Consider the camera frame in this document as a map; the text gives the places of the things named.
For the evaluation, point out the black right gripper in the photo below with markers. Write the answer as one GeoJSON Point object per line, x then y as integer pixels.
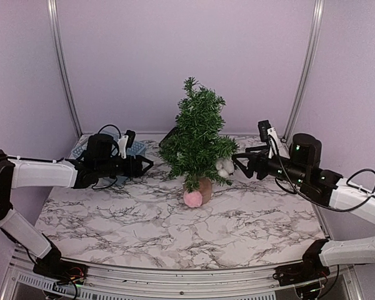
{"type": "Point", "coordinates": [252, 157]}

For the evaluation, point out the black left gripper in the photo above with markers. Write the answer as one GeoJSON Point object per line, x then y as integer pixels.
{"type": "Point", "coordinates": [135, 170]}

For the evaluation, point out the light blue perforated plastic basket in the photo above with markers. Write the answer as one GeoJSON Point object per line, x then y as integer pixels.
{"type": "Point", "coordinates": [137, 148]}

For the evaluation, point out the white cotton boll sprig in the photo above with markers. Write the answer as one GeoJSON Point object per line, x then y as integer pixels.
{"type": "Point", "coordinates": [224, 167]}

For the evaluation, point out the small green christmas tree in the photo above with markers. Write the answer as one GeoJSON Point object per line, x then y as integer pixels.
{"type": "Point", "coordinates": [193, 151]}

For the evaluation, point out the pink fluffy pompom ornament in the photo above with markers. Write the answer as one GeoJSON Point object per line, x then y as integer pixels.
{"type": "Point", "coordinates": [193, 199]}

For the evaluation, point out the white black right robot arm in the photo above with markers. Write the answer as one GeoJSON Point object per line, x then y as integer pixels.
{"type": "Point", "coordinates": [323, 188]}

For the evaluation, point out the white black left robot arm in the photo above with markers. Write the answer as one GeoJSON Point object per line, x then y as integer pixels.
{"type": "Point", "coordinates": [104, 157]}

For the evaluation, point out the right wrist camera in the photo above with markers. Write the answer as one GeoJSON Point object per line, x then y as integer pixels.
{"type": "Point", "coordinates": [267, 134]}

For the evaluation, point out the right aluminium corner post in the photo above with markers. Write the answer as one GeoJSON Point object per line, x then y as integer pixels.
{"type": "Point", "coordinates": [309, 58]}

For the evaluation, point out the aluminium corner post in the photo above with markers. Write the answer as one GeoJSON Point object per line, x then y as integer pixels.
{"type": "Point", "coordinates": [309, 58]}
{"type": "Point", "coordinates": [61, 62]}

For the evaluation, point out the aluminium front rail frame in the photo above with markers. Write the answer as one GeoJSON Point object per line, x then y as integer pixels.
{"type": "Point", "coordinates": [103, 281]}

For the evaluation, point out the left aluminium corner post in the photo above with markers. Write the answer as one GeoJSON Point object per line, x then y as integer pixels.
{"type": "Point", "coordinates": [61, 62]}

